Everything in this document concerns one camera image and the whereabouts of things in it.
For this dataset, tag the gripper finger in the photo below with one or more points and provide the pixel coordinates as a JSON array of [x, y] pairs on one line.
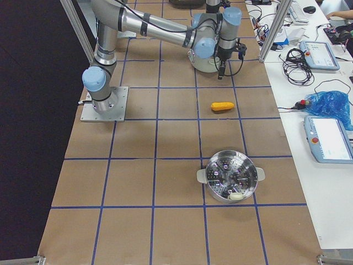
[[221, 69]]

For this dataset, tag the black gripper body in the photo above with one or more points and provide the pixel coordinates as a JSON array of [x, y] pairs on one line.
[[224, 55]]

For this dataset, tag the yellow corn cob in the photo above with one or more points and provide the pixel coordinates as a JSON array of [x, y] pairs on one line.
[[221, 106]]

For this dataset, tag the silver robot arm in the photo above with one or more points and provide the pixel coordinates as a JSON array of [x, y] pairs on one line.
[[210, 40]]

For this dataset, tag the pale green electric pot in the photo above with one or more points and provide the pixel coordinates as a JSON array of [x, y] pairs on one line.
[[209, 65]]

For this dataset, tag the teach pendant tablet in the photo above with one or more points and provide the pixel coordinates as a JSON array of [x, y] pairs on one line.
[[328, 140], [319, 55]]

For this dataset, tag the steel steamer basket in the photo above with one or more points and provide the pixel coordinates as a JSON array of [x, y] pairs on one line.
[[230, 176]]

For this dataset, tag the blue plastic bag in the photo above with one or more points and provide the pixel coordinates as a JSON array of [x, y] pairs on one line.
[[331, 104]]

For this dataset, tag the aluminium frame post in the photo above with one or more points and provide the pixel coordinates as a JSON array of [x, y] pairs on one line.
[[276, 25]]

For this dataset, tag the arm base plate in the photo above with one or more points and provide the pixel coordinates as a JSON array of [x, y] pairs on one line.
[[126, 34], [112, 109]]

